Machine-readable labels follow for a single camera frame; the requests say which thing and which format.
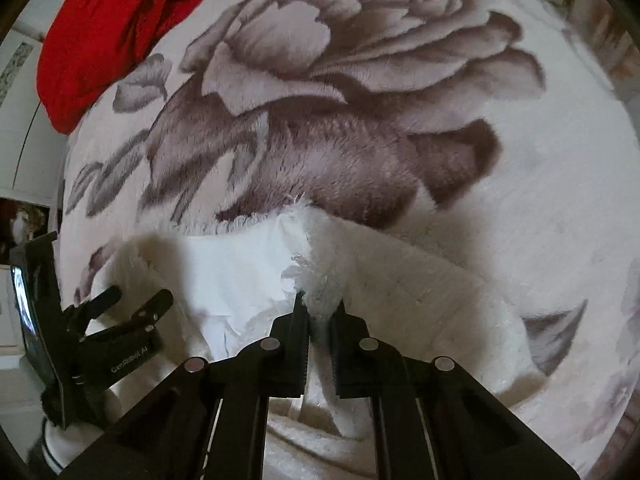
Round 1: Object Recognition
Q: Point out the floral plush blanket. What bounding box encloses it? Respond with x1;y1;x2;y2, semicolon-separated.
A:
57;0;640;476

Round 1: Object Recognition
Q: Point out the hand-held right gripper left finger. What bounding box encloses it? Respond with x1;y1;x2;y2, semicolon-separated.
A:
60;291;310;480

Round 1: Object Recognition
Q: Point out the white wardrobe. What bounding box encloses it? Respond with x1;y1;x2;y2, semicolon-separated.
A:
0;25;67;206

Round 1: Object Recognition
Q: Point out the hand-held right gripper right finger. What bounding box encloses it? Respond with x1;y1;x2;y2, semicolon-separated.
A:
329;300;583;480

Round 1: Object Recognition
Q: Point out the red quilt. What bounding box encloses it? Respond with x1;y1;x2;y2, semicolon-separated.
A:
37;0;221;135

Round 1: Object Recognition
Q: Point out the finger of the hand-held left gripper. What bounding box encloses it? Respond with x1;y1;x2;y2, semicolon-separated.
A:
79;289;175;345
62;285;124;337

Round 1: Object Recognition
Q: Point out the white fluffy garment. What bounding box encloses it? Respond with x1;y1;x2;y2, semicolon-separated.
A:
90;195;548;480

